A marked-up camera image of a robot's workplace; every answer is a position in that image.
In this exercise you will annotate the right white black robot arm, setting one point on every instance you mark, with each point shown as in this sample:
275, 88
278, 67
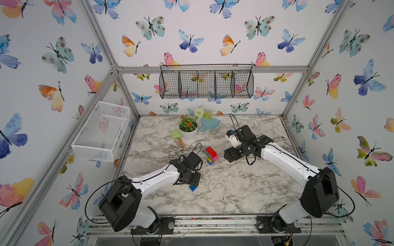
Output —
320, 190

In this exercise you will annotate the black wire wall basket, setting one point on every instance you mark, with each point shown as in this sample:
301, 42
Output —
206, 81

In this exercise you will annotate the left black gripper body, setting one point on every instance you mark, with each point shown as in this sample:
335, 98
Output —
193, 179

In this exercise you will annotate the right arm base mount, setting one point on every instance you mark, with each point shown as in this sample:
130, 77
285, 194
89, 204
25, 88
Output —
275, 224

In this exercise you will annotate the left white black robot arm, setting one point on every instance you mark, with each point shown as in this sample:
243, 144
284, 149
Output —
121, 204

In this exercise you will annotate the red long lego brick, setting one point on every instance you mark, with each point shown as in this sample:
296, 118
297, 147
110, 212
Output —
211, 152

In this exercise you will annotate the teal whale shaped dish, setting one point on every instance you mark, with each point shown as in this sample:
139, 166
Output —
210, 124

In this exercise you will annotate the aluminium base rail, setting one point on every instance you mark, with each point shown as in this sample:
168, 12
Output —
245, 225

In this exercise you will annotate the white pot with flowers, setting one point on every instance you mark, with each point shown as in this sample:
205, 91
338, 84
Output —
188, 124

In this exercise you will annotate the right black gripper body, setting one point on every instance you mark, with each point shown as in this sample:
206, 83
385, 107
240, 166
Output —
237, 152

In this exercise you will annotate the white mesh wall basket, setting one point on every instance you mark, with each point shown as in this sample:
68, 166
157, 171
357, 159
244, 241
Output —
101, 135

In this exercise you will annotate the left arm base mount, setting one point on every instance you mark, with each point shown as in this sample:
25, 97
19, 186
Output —
164, 225

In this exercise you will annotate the green toy rake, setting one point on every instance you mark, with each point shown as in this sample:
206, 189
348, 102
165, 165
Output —
177, 135

